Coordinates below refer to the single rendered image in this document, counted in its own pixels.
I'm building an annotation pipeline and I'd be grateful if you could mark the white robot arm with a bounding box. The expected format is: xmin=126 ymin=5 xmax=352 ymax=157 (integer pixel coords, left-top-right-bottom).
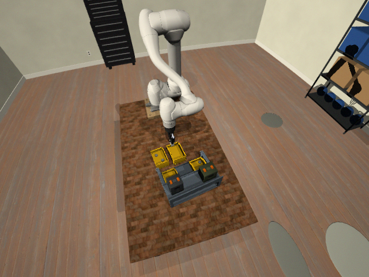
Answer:
xmin=139 ymin=9 xmax=204 ymax=128

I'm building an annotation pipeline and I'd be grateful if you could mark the yellow bin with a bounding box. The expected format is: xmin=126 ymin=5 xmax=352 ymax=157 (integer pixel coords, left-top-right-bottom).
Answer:
xmin=161 ymin=168 xmax=177 ymax=182
xmin=166 ymin=141 xmax=186 ymax=165
xmin=150 ymin=147 xmax=170 ymax=169
xmin=189 ymin=157 xmax=206 ymax=171

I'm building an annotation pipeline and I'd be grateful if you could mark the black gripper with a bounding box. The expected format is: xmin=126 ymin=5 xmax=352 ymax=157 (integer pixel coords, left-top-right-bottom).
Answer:
xmin=165 ymin=126 xmax=175 ymax=146

